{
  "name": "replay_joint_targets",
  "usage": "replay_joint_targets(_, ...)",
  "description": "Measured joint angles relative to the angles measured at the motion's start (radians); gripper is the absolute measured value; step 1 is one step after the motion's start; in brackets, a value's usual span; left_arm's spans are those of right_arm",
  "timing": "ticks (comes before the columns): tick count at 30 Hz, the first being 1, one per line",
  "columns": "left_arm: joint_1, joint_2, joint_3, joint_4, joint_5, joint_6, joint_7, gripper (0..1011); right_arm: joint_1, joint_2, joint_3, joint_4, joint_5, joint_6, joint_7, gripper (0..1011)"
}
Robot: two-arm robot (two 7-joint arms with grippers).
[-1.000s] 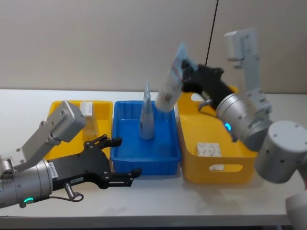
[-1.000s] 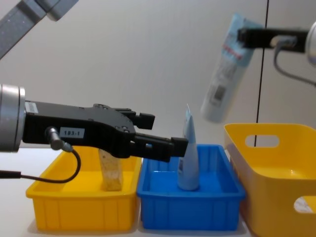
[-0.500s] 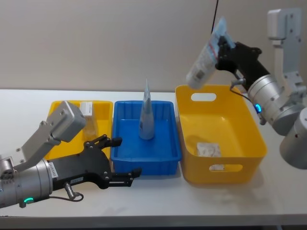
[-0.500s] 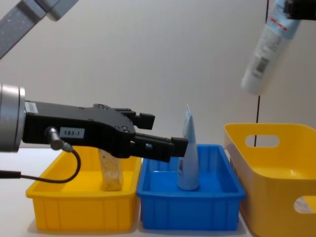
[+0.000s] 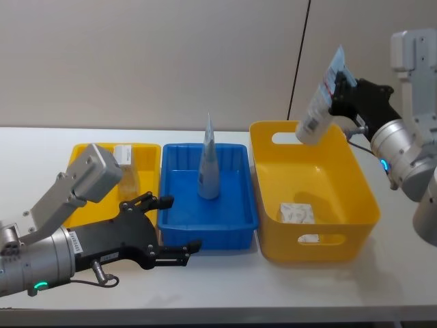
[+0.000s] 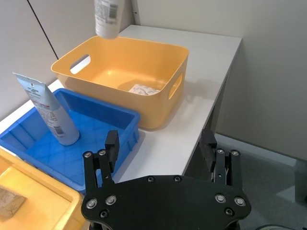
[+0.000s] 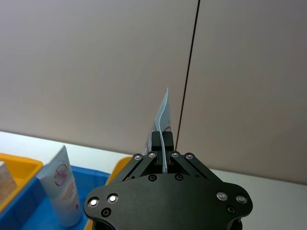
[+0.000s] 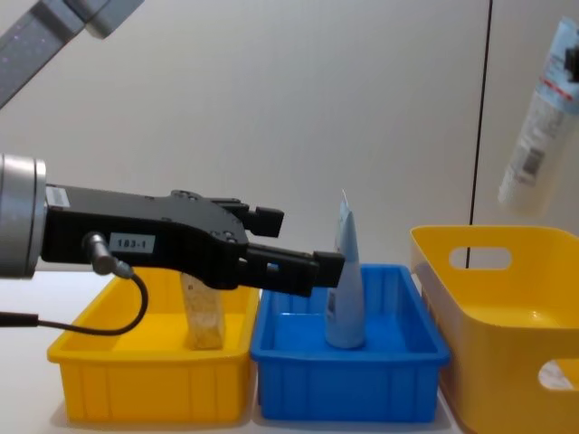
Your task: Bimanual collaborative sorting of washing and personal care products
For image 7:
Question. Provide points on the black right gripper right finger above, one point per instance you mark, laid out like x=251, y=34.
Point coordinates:
x=187, y=165

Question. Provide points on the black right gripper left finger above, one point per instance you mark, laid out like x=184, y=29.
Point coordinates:
x=141, y=165

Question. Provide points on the white tube with red print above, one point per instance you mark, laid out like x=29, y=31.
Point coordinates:
x=164, y=112
x=64, y=187

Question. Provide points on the yellow plastic bin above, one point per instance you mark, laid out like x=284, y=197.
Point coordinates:
x=22, y=167
x=120, y=167

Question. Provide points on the blue plastic bin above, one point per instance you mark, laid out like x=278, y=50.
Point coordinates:
x=28, y=203

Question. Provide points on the brown cork block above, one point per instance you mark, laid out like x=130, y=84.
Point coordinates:
x=6, y=182

